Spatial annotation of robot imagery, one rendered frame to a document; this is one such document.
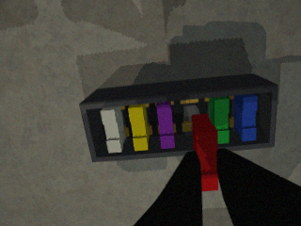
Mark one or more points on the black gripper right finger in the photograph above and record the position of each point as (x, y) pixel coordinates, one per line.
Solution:
(255, 196)

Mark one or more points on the red fuse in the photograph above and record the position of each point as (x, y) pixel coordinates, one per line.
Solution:
(205, 143)

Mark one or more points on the dark grey fuse block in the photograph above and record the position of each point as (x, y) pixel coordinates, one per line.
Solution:
(121, 122)

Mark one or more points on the purple fuse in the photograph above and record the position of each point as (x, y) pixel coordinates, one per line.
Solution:
(165, 126)

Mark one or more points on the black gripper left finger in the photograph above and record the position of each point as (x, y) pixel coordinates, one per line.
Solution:
(180, 202)

